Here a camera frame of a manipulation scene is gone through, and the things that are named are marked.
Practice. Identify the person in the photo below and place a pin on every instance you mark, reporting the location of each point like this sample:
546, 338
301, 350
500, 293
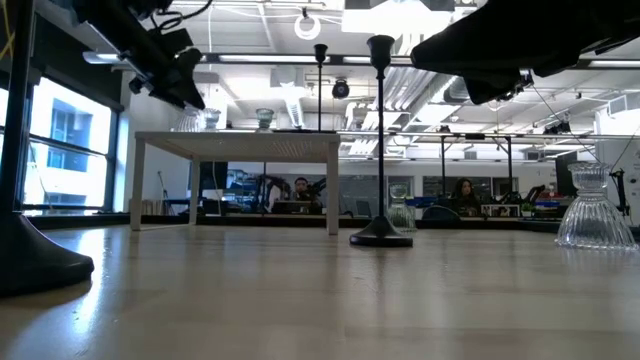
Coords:
301, 186
465, 192

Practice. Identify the ceiling light strip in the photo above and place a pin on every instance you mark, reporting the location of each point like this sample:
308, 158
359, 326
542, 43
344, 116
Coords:
100, 57
270, 58
615, 63

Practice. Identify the background black robot arm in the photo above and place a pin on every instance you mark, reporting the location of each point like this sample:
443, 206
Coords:
272, 192

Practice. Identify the small potted plant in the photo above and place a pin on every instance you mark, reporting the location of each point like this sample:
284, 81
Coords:
527, 210

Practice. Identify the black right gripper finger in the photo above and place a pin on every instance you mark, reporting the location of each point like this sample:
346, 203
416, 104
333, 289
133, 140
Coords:
490, 87
500, 40

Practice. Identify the dark office chair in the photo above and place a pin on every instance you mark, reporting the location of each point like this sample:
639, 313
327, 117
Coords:
440, 214

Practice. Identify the thin black stand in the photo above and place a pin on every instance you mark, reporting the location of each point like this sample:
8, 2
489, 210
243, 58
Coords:
621, 190

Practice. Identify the black aluminium rail frame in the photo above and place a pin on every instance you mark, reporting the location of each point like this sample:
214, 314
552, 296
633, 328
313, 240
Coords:
250, 221

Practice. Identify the black overhead camera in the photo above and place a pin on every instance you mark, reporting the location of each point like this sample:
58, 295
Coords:
340, 90

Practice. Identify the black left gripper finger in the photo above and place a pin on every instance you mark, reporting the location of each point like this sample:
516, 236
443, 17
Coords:
187, 80

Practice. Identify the large window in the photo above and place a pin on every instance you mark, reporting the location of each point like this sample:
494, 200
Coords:
70, 150

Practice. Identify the clear ribbed glass candle holder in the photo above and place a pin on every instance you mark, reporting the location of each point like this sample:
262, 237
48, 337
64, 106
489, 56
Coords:
595, 220
186, 122
212, 115

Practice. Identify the white perforated metal shelf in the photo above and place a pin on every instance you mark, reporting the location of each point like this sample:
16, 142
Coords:
240, 147

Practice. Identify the tall black candlestick holder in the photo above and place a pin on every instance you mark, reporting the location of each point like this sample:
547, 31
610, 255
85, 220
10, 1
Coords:
381, 235
320, 50
30, 260

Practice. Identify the black monitor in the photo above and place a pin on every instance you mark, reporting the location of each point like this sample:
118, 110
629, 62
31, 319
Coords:
566, 175

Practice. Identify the black metal frame stand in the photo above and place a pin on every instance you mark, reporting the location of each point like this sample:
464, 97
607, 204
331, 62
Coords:
443, 165

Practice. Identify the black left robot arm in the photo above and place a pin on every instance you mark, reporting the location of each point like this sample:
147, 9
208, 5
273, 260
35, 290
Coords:
110, 20

